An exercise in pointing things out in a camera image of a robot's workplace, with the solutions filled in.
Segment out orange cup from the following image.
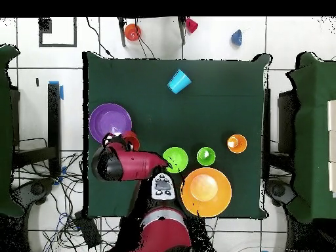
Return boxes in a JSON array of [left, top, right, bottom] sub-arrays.
[[121, 130, 141, 152]]

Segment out light blue cup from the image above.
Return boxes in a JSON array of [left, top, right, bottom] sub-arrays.
[[167, 68, 192, 95]]

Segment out orange bowl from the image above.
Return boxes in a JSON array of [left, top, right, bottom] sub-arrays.
[[123, 23, 142, 42]]

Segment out blue bowl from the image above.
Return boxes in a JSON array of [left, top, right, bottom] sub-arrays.
[[230, 28, 243, 47]]

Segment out green bowl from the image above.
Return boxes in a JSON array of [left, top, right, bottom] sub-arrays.
[[161, 146, 189, 175]]

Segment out green cup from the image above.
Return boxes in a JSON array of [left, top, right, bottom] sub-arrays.
[[196, 146, 217, 167]]

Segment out dark green tablecloth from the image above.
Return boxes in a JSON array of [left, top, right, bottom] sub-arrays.
[[82, 51, 272, 219]]

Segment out large yellow bowl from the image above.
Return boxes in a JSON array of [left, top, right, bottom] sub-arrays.
[[180, 167, 233, 218]]

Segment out purple bowl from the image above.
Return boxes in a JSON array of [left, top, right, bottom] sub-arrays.
[[88, 102, 133, 145]]

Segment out yellow cup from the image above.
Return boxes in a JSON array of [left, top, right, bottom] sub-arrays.
[[226, 134, 248, 154]]

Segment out thin black bar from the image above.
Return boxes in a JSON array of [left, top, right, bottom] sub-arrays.
[[263, 87, 272, 182]]

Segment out black stand leg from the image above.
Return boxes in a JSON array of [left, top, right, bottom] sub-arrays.
[[177, 16, 188, 45], [117, 17, 127, 48]]

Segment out long black beam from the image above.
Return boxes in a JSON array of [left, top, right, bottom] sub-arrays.
[[47, 82, 62, 178]]

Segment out red cup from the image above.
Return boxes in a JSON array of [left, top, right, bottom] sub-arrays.
[[185, 17, 200, 34]]

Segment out gray black machine base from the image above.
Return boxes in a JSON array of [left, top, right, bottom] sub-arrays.
[[264, 178, 297, 208], [11, 177, 56, 208]]

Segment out black power box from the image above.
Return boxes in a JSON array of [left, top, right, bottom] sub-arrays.
[[73, 211, 102, 249]]

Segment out short black beam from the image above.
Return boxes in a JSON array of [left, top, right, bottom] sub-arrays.
[[12, 146, 57, 169]]

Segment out green cloth side table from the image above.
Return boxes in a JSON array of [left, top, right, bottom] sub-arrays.
[[0, 44, 24, 219], [285, 52, 336, 224]]

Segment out white boxes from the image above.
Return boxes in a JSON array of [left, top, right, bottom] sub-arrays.
[[326, 99, 336, 198]]

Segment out thin black cable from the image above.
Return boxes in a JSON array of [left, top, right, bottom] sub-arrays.
[[135, 18, 156, 60], [85, 17, 115, 59]]

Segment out black square frame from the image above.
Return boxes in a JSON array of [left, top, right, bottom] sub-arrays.
[[38, 17, 77, 48]]

